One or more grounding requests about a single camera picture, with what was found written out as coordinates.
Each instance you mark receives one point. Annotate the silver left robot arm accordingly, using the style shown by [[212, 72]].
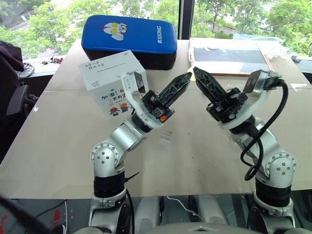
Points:
[[122, 137]]

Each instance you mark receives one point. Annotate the grey robot torso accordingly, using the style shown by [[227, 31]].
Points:
[[195, 229]]

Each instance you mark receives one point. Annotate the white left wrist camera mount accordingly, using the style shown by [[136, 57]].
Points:
[[129, 83]]

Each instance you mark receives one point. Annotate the clear tape piece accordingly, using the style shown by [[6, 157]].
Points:
[[166, 136]]

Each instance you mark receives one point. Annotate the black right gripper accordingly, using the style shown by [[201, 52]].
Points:
[[229, 108]]

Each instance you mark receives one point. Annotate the blue cartoon print pad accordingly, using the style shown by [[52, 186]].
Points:
[[136, 36]]

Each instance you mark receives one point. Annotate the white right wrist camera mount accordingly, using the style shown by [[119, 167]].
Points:
[[262, 80]]

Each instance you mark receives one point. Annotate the dark maroon cloth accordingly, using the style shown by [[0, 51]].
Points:
[[9, 56]]

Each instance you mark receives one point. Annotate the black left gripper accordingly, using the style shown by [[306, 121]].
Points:
[[156, 107]]

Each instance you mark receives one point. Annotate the dark grey flat panel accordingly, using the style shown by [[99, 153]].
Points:
[[226, 61]]

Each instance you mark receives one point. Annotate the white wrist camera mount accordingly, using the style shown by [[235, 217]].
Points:
[[129, 83], [262, 80]]

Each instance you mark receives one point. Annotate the black office chair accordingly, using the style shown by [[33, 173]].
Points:
[[14, 97]]

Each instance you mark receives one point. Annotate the white cartoon print box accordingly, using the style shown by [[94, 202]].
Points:
[[104, 78]]

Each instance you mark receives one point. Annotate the small red toy parts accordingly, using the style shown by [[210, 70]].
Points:
[[54, 60]]

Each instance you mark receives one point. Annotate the silver rounded leg shell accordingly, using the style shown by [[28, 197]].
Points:
[[212, 209]]

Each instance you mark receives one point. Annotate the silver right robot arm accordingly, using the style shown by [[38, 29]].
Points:
[[280, 168]]

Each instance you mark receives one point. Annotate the brown cardboard sheet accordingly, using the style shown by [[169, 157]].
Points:
[[285, 51]]

